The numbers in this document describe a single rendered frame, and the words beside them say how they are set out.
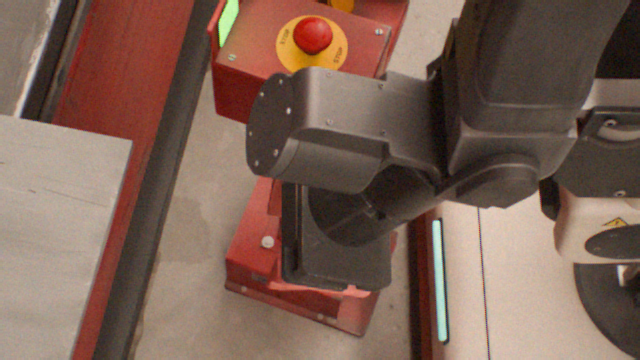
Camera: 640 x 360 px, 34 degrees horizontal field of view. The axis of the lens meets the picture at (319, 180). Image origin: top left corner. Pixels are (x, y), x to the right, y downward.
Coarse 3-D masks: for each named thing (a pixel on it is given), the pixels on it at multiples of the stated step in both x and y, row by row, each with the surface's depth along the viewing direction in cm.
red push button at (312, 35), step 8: (312, 16) 104; (296, 24) 104; (304, 24) 103; (312, 24) 103; (320, 24) 104; (328, 24) 104; (296, 32) 103; (304, 32) 103; (312, 32) 103; (320, 32) 103; (328, 32) 103; (296, 40) 103; (304, 40) 103; (312, 40) 103; (320, 40) 103; (328, 40) 103; (304, 48) 103; (312, 48) 103; (320, 48) 103
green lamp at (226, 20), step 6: (234, 0) 103; (228, 6) 101; (234, 6) 104; (228, 12) 102; (234, 12) 105; (222, 18) 101; (228, 18) 103; (234, 18) 106; (222, 24) 101; (228, 24) 104; (222, 30) 102; (228, 30) 105; (222, 36) 103; (222, 42) 104
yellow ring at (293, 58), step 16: (304, 16) 107; (320, 16) 107; (288, 32) 106; (336, 32) 107; (288, 48) 106; (336, 48) 106; (288, 64) 105; (304, 64) 105; (320, 64) 105; (336, 64) 105
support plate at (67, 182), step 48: (0, 144) 76; (48, 144) 76; (96, 144) 76; (0, 192) 75; (48, 192) 75; (96, 192) 75; (0, 240) 73; (48, 240) 73; (96, 240) 74; (0, 288) 72; (48, 288) 72; (0, 336) 71; (48, 336) 71
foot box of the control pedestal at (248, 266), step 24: (264, 192) 171; (264, 216) 169; (240, 240) 167; (240, 264) 166; (264, 264) 166; (240, 288) 175; (264, 288) 173; (312, 312) 174; (336, 312) 171; (360, 312) 175; (360, 336) 174
